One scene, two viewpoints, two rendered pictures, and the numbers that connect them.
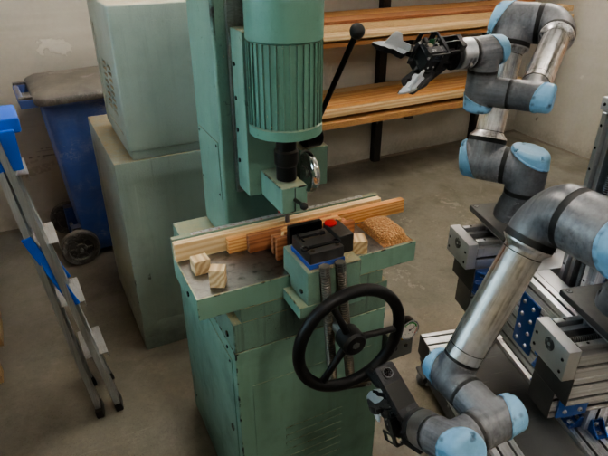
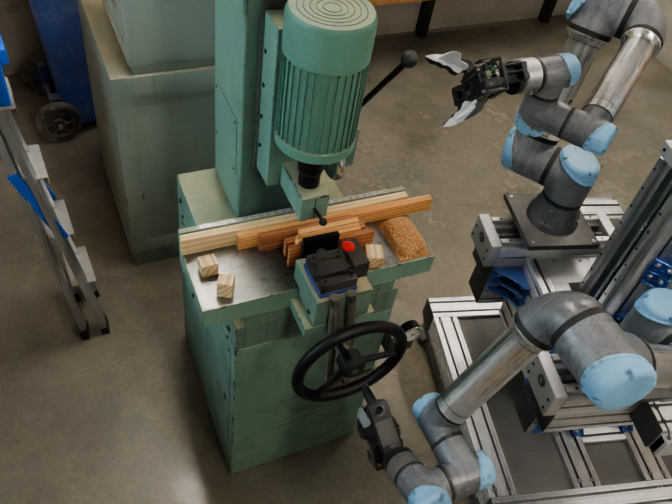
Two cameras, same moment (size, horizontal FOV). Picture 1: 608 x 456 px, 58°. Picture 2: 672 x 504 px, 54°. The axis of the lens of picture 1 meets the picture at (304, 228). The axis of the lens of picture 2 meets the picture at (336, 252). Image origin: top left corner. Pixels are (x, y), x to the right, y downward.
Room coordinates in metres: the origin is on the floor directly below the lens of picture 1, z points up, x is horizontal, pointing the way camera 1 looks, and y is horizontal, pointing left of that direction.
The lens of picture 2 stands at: (0.11, 0.05, 2.09)
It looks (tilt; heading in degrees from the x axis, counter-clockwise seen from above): 47 degrees down; 355
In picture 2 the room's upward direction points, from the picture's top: 11 degrees clockwise
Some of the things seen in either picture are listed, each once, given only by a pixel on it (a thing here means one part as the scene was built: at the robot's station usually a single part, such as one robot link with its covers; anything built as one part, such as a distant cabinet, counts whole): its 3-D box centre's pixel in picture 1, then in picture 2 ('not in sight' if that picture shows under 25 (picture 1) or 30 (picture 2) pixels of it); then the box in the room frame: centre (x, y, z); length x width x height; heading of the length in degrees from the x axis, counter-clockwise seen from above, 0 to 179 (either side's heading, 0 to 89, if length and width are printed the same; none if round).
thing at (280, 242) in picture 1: (316, 239); (330, 247); (1.21, -0.03, 0.93); 0.22 x 0.01 x 0.06; 116
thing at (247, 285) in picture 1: (305, 267); (316, 272); (1.18, 0.00, 0.87); 0.61 x 0.30 x 0.06; 116
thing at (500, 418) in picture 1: (488, 414); (461, 468); (0.73, -0.35, 0.83); 0.11 x 0.11 x 0.08; 25
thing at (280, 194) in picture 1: (284, 192); (304, 191); (1.29, 0.05, 1.03); 0.14 x 0.07 x 0.09; 26
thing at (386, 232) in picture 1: (384, 226); (405, 233); (1.30, -0.22, 0.92); 0.14 x 0.09 x 0.04; 26
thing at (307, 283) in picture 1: (321, 268); (332, 286); (1.10, -0.04, 0.92); 0.15 x 0.13 x 0.09; 116
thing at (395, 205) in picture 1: (320, 223); (338, 220); (1.32, -0.05, 0.92); 0.54 x 0.02 x 0.04; 116
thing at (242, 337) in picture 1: (270, 261); (280, 239); (1.38, 0.10, 0.76); 0.57 x 0.45 x 0.09; 26
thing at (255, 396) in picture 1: (274, 364); (271, 325); (1.38, 0.10, 0.36); 0.58 x 0.45 x 0.71; 26
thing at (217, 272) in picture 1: (217, 275); (225, 285); (1.06, 0.20, 0.92); 0.04 x 0.03 x 0.05; 88
